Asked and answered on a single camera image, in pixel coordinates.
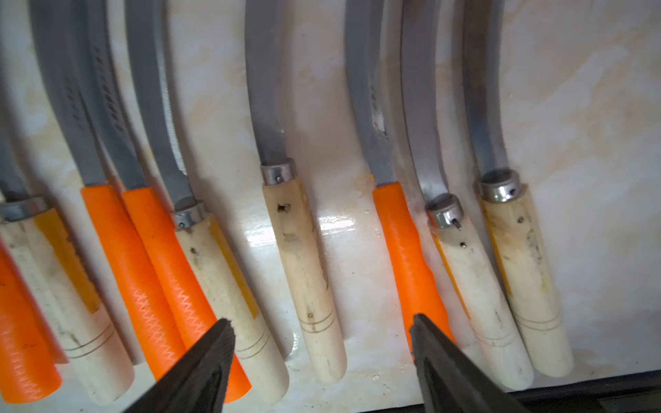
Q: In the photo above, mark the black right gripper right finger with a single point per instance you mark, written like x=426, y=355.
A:
x=449, y=380

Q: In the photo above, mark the orange handle sickle leftmost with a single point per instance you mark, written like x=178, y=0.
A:
x=28, y=371

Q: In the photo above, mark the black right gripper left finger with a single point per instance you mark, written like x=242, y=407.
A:
x=198, y=382

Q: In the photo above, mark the orange handle sickle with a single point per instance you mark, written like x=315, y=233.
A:
x=75, y=61
x=170, y=258
x=415, y=282
x=28, y=371

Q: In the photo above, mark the wooden handle sickle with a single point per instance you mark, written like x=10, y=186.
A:
x=506, y=201
x=48, y=264
x=458, y=242
x=197, y=230
x=285, y=194

